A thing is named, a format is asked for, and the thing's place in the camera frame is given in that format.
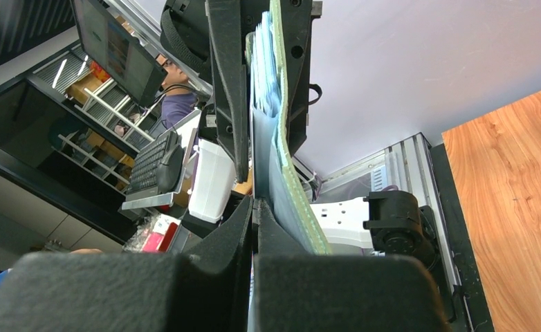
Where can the black computer mouse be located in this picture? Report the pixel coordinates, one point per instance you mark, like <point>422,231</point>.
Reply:
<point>169,169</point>

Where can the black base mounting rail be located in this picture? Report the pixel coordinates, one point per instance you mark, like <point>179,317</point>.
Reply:
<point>414,166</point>

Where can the black keyboard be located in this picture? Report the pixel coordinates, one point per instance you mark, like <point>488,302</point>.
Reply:
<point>143,174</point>

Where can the seated person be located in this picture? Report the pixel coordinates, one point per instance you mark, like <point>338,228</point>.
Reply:
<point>178,101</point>

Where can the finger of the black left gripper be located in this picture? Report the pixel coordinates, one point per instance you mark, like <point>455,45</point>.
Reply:
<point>296,22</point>
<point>229,81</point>

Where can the green leather card holder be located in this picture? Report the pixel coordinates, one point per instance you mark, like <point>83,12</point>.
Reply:
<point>288,203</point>

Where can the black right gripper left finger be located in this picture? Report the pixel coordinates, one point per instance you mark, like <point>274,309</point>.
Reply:
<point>205,288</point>

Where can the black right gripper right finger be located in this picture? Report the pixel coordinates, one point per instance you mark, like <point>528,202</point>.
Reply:
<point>294,290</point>

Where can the computer monitor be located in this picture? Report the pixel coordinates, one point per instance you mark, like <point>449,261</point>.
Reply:
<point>118,52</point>

